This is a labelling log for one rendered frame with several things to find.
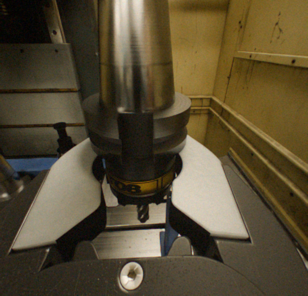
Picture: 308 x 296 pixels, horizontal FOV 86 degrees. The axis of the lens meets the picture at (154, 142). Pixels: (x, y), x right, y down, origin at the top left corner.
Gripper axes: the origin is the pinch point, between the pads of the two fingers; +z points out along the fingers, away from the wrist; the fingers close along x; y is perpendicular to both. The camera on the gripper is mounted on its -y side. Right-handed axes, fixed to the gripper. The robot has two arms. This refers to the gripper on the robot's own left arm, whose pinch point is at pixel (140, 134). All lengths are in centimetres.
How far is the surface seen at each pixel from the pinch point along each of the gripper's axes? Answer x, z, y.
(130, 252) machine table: -4.8, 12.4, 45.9
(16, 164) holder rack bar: -23.0, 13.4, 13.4
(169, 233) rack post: 5.7, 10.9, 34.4
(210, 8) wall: 37, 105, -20
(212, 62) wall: 44, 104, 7
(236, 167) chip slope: 47, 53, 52
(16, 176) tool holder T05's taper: -19.2, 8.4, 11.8
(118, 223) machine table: -9, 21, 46
